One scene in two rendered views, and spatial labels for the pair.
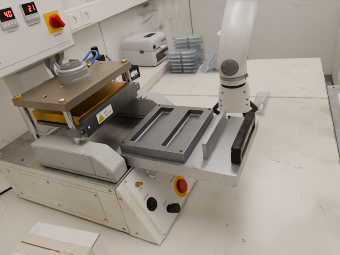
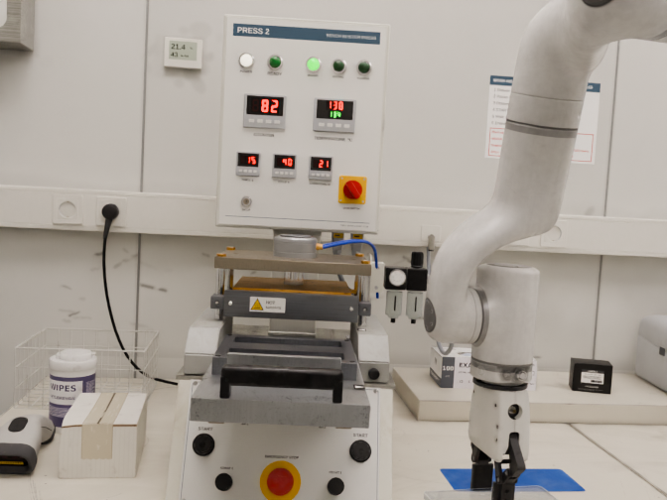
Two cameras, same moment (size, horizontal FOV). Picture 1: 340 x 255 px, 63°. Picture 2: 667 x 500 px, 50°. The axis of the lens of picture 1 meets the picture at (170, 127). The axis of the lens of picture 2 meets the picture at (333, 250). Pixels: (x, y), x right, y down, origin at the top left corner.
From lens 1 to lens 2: 0.93 m
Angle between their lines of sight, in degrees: 60
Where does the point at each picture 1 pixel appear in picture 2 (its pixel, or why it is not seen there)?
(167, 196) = (239, 464)
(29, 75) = not seen: hidden behind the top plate
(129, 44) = (649, 327)
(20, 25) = (299, 179)
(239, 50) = (437, 285)
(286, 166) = not seen: outside the picture
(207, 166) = (208, 384)
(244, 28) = (456, 248)
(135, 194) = not seen: hidden behind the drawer
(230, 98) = (478, 411)
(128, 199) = (181, 405)
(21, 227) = (165, 418)
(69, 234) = (132, 410)
